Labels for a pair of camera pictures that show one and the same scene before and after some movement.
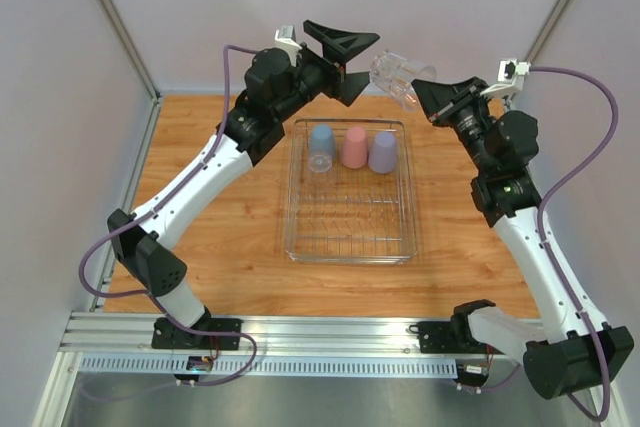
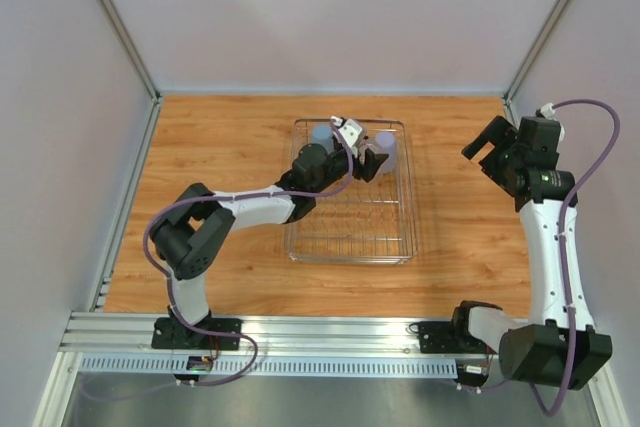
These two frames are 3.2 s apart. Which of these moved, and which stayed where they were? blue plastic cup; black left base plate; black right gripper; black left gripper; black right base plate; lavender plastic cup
Moved: black left gripper; black right gripper
Stayed: black left base plate; lavender plastic cup; black right base plate; blue plastic cup
